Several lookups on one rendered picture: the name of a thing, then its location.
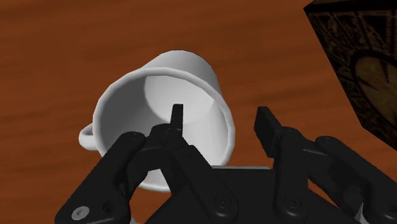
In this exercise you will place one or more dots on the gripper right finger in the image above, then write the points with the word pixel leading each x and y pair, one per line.
pixel 297 149

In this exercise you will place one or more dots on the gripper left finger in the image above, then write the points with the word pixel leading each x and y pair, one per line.
pixel 173 145

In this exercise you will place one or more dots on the white mug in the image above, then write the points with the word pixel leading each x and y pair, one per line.
pixel 173 93

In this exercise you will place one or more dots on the dark patterned robot stand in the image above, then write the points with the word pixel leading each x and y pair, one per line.
pixel 366 62

